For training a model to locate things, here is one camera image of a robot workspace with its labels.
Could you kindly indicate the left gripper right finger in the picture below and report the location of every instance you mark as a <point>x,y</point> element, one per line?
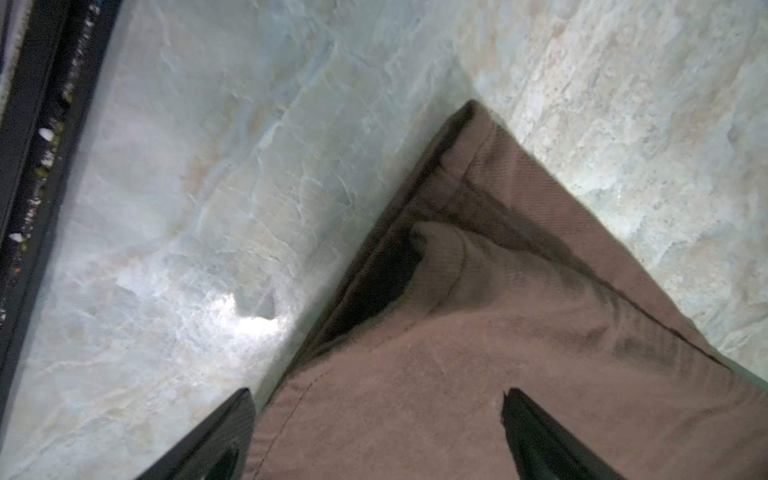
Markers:
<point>542,448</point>

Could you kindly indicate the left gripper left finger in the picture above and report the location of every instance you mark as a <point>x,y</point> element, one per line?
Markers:
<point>216,448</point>

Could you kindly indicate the brown trousers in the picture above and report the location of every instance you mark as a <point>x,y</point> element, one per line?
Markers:
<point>485,275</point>

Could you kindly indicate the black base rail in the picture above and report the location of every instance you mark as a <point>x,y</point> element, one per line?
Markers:
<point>58,63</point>

